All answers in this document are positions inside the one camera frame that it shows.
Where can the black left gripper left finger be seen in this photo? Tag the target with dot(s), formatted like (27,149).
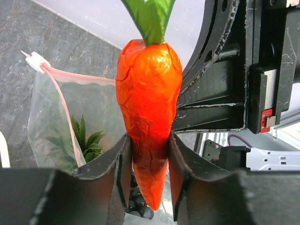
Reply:
(96,193)

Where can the white perforated plastic basket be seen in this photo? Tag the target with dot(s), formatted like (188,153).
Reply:
(4,155)

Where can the orange toy pineapple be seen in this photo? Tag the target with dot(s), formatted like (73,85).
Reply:
(63,149)

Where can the dark toy grape bunch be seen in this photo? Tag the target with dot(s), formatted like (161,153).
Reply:
(137,205)

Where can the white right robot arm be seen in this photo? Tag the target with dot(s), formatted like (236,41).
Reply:
(250,159)

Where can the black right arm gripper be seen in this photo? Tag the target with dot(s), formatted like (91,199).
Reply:
(213,94)

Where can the orange toy carrot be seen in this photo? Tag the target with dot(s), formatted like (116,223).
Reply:
(148,82)

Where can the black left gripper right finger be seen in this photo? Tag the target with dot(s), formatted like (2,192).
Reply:
(205,194)

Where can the clear zip top bag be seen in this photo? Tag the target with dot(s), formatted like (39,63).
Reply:
(57,96)

